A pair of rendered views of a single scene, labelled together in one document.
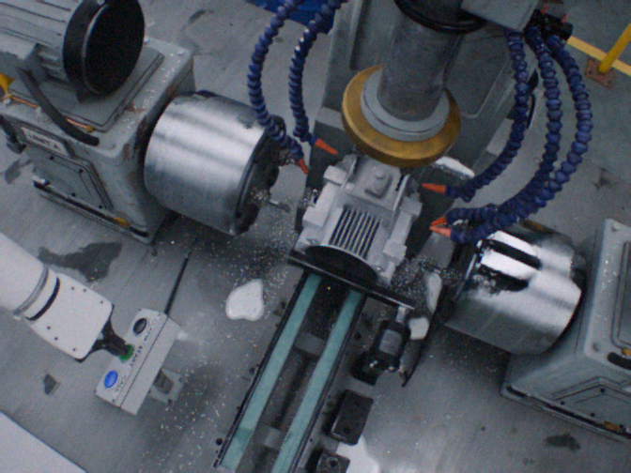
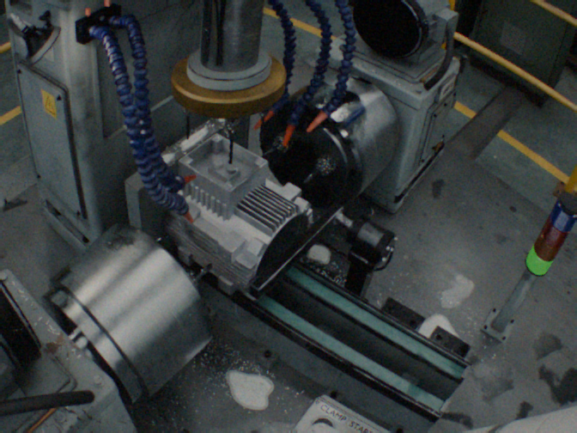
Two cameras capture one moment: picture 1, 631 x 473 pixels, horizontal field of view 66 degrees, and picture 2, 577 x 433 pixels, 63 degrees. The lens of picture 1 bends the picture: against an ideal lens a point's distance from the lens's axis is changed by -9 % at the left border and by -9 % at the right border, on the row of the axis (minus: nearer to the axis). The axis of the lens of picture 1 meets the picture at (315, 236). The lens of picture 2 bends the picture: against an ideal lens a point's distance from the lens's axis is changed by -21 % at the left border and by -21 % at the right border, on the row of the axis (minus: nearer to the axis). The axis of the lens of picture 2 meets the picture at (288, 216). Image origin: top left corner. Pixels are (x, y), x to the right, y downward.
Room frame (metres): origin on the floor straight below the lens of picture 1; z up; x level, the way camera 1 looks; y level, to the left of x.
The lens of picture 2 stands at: (0.18, 0.57, 1.80)
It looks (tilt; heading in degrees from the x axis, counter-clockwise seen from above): 46 degrees down; 289
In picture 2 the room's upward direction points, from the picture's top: 8 degrees clockwise
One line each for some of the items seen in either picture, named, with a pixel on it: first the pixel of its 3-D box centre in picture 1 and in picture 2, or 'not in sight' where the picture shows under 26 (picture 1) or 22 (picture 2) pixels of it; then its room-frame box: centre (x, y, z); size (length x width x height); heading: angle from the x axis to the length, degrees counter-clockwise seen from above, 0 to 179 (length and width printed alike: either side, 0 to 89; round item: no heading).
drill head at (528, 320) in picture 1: (519, 285); (338, 131); (0.42, -0.40, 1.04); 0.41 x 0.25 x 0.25; 78
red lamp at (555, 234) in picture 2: not in sight; (556, 228); (-0.10, -0.26, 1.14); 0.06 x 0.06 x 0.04
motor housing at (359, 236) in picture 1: (359, 225); (237, 224); (0.49, -0.08, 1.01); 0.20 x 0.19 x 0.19; 168
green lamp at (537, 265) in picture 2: not in sight; (540, 258); (-0.10, -0.26, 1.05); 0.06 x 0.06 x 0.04
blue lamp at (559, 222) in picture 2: not in sight; (565, 213); (-0.10, -0.26, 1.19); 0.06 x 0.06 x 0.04
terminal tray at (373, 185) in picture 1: (375, 184); (221, 176); (0.53, -0.09, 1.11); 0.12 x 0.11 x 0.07; 168
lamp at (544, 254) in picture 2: not in sight; (548, 243); (-0.10, -0.26, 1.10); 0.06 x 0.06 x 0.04
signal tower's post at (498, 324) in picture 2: not in sight; (532, 271); (-0.10, -0.26, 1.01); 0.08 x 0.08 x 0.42; 78
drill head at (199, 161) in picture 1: (196, 152); (103, 334); (0.57, 0.27, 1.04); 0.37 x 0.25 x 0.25; 78
